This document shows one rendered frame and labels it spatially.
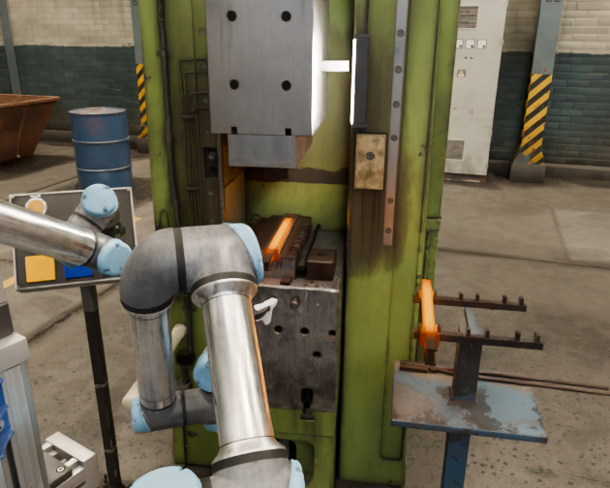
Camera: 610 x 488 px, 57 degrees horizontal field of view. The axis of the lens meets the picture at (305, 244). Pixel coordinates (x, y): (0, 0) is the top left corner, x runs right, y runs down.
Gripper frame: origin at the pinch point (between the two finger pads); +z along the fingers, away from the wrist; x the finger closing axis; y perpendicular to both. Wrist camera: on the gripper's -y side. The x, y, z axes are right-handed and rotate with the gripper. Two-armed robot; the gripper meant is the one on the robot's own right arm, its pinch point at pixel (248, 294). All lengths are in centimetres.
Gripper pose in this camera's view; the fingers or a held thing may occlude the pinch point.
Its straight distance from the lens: 148.6
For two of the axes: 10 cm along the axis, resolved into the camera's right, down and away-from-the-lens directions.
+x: 9.9, 0.5, -1.2
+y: -0.1, 9.4, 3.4
